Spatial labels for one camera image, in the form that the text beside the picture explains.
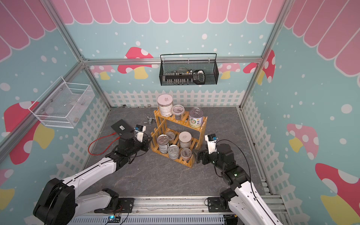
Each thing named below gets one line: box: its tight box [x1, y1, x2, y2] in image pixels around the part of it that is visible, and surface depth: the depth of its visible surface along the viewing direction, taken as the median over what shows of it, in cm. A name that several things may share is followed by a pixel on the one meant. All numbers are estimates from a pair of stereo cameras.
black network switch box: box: [110, 118, 135, 140], surface depth 108 cm
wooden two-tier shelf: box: [150, 109, 209, 169], surface depth 89 cm
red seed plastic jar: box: [180, 147, 193, 162], surface depth 87 cm
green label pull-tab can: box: [188, 106, 204, 128], surface depth 71 cm
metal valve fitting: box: [143, 115, 156, 125], surface depth 111 cm
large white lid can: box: [157, 93, 174, 117], surface depth 74 cm
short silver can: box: [167, 144, 180, 160], surface depth 88 cm
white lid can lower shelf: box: [178, 131, 192, 149], surface depth 90 cm
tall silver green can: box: [157, 134, 170, 154], surface depth 87 cm
